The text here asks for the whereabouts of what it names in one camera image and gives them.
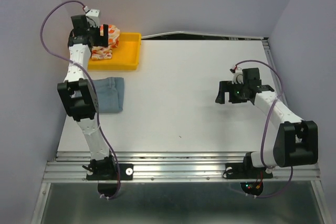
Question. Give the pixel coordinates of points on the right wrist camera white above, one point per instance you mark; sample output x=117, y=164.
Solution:
x=237, y=75

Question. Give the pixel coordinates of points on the yellow plastic tray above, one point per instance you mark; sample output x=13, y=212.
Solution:
x=125, y=57

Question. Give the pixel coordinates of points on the folded light blue skirt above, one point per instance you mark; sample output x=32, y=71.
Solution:
x=110, y=93

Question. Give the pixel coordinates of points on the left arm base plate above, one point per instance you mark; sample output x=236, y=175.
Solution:
x=125, y=174

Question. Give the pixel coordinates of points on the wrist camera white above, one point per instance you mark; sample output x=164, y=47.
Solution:
x=237, y=75
x=93, y=17

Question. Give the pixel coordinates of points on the floral orange skirt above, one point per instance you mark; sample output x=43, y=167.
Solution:
x=105, y=53

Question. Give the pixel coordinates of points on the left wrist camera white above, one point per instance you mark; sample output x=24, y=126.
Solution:
x=93, y=17

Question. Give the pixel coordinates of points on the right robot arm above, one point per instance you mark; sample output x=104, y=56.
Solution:
x=296, y=142

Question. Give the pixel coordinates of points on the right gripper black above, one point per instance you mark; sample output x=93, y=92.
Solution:
x=227, y=86

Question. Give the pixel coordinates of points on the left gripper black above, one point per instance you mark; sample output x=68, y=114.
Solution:
x=102, y=40

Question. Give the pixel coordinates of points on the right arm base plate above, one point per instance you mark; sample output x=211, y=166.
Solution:
x=239, y=171

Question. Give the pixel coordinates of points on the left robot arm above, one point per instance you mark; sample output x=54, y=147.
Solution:
x=80, y=99

